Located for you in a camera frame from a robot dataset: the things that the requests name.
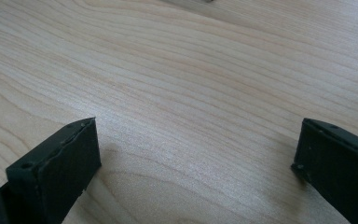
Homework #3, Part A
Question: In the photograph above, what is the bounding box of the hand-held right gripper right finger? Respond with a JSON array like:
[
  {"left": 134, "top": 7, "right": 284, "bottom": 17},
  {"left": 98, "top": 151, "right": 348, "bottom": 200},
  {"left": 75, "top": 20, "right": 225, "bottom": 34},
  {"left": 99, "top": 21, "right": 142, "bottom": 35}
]
[{"left": 291, "top": 118, "right": 358, "bottom": 224}]

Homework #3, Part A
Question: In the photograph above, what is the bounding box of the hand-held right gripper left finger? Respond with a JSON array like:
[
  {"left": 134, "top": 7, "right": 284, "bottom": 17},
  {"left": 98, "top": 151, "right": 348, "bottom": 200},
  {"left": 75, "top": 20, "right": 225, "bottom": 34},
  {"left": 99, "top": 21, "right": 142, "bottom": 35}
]
[{"left": 0, "top": 117, "right": 103, "bottom": 224}]

